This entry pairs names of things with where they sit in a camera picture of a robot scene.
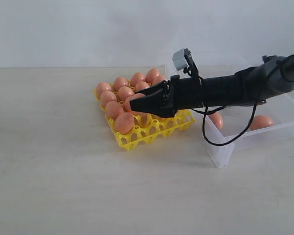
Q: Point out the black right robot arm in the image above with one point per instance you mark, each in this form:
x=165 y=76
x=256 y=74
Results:
x=247 y=87

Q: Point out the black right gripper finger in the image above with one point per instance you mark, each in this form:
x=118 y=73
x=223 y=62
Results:
x=154 y=104
x=159 y=88

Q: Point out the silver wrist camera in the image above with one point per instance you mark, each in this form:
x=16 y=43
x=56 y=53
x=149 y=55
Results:
x=183 y=61

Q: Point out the yellow plastic egg tray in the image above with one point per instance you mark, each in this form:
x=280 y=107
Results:
x=146 y=129

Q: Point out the brown egg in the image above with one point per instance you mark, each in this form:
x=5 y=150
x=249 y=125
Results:
x=217 y=120
x=141 y=85
x=158 y=79
x=107 y=96
x=124 y=123
x=101 y=87
x=138 y=95
x=137 y=77
x=260 y=122
x=151 y=75
x=127 y=104
x=113 y=109
x=119 y=82
x=124 y=92

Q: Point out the clear plastic bin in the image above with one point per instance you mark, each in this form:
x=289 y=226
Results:
x=235 y=119

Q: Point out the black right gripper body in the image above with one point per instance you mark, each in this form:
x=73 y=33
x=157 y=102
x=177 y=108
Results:
x=182 y=93

